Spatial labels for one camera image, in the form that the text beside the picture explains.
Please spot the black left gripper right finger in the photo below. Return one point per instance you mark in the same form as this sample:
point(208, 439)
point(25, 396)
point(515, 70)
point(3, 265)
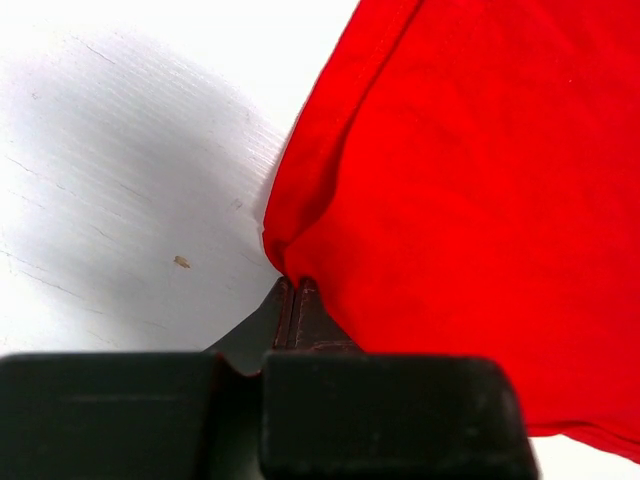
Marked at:
point(314, 329)

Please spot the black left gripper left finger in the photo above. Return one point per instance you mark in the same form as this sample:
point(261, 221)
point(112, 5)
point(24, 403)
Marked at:
point(244, 346)

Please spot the red t-shirt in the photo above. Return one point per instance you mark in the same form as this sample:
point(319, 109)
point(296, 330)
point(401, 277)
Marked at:
point(464, 179)

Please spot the small paper scrap on table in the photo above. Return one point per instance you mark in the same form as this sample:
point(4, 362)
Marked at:
point(182, 262)

